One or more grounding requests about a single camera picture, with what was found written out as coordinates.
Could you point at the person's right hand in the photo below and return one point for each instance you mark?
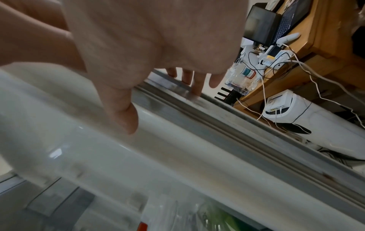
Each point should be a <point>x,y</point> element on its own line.
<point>148,38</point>

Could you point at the white tower appliance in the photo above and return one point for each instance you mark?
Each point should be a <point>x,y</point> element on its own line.
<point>322,124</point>

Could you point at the black laptop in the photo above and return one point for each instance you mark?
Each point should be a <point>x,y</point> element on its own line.
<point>290,15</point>

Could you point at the white refrigerator door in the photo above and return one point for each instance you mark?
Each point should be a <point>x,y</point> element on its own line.
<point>182,144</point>

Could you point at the wooden desk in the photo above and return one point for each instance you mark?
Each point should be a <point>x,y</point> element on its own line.
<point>322,45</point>

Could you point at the black box device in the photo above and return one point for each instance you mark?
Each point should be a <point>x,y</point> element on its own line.
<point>261,23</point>

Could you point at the white power strip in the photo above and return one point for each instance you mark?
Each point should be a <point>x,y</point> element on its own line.
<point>278,57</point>

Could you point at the green vegetable bag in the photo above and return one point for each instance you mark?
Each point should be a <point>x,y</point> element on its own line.
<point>222,217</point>

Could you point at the red packet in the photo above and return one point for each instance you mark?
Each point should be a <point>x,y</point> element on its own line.
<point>143,226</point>

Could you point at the black ribbed plug adapter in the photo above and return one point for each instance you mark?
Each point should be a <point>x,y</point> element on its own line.
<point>228,95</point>

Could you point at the white router box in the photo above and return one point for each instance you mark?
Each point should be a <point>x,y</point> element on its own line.
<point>279,106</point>

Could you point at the white handheld device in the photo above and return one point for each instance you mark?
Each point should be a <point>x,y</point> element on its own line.
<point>288,38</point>

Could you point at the clear plastic bottle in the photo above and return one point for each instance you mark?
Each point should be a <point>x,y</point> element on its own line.
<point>242,76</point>

